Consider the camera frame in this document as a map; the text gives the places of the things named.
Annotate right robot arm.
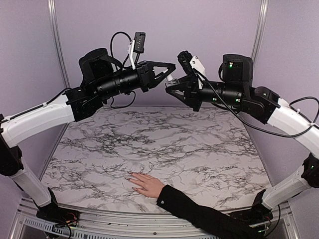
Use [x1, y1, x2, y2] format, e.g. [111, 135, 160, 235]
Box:
[165, 51, 319, 224]

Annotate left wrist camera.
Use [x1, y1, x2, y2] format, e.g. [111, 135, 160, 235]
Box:
[128, 32, 146, 70]

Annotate left aluminium frame post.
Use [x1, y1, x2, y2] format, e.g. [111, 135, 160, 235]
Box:
[48, 0, 70, 88]

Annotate black sleeved forearm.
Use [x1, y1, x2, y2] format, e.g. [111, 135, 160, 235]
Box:
[157, 185, 265, 239]

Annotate right aluminium frame post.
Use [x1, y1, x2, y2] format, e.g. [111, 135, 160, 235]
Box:
[251, 0, 269, 63]

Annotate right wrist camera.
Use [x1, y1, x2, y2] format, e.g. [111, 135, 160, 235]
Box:
[177, 51, 206, 77]

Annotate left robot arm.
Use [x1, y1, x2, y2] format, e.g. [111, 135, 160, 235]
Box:
[0, 48, 175, 222]

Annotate person's bare hand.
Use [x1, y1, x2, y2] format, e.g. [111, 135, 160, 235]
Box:
[125, 172, 165, 199]

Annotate front aluminium rail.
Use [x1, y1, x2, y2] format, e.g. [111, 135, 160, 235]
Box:
[9, 203, 295, 239]

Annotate clear nail polish bottle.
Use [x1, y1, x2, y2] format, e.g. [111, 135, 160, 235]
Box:
[165, 79, 179, 87]

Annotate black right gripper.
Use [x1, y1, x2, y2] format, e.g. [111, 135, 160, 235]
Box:
[165, 73, 245, 112]

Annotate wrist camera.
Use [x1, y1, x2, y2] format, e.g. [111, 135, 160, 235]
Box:
[128, 32, 146, 70]
[177, 51, 206, 77]

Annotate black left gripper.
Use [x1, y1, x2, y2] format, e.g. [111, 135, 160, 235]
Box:
[96, 61, 176, 100]

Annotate aluminium frame post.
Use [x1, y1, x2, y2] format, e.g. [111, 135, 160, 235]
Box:
[251, 0, 269, 63]
[48, 0, 70, 88]

